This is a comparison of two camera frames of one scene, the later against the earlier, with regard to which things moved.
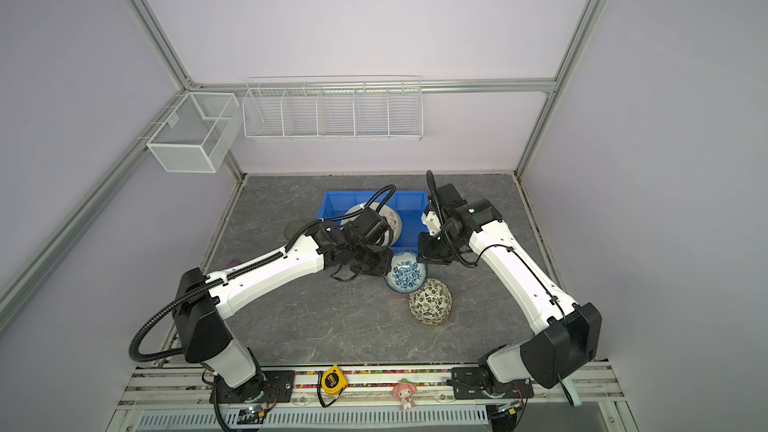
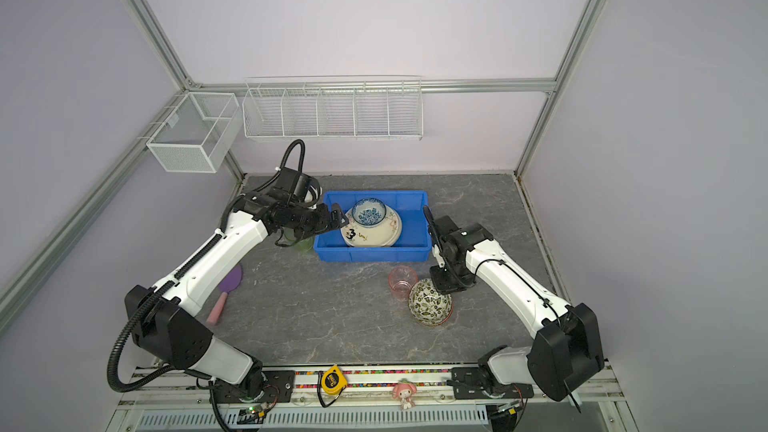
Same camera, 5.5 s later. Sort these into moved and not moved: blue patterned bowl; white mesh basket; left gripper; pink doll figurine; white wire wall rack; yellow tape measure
Moved: blue patterned bowl; left gripper
Not moved: pink doll figurine; yellow tape measure; white wire wall rack; white mesh basket
